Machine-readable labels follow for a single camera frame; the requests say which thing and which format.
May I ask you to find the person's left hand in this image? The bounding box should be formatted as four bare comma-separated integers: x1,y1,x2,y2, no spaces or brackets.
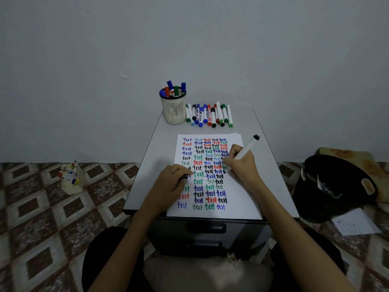
138,164,195,217

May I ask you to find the person's right hand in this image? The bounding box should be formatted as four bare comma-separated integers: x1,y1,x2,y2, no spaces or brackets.
222,144,264,194

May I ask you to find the black capped slim white marker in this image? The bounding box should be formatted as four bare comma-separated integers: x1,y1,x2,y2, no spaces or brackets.
224,134,261,174

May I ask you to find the white paper with colored writing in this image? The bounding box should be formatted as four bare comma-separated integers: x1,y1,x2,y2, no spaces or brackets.
166,133,263,221

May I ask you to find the row of colored markers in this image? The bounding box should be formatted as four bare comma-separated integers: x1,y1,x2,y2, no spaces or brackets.
185,101,234,129

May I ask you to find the person's left forearm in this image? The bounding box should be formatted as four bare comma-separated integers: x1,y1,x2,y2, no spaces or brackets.
88,206,165,292

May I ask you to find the person's right forearm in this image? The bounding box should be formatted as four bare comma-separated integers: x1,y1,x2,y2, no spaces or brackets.
254,185,358,292

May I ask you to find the person's left leg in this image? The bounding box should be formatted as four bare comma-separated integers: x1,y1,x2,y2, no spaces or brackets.
81,226,152,292

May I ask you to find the person's leg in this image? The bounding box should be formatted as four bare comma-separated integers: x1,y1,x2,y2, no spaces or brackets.
81,226,152,292
270,228,347,292

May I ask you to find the person's right leg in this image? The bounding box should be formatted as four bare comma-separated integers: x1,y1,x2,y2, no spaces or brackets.
270,228,347,292

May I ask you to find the grey drawer cabinet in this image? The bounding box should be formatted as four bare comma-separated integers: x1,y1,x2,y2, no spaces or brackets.
123,107,300,259

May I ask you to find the black plastic bucket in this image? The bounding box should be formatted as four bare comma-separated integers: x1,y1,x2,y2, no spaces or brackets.
293,155,379,224

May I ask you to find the beige mesh cup black rim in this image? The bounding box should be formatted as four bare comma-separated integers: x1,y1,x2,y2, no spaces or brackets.
159,87,187,125

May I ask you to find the beige fuzzy cloth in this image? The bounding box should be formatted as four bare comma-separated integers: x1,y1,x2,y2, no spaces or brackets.
143,253,274,292

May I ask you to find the small cream box of pens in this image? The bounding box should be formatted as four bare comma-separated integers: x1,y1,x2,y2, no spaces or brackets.
58,161,85,195

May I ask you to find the yellow floral cushion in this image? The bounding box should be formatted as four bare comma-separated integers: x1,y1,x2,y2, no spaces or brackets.
314,147,389,204

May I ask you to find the white sheet with faint marks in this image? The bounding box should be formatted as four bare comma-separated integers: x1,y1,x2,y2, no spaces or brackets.
331,208,382,237

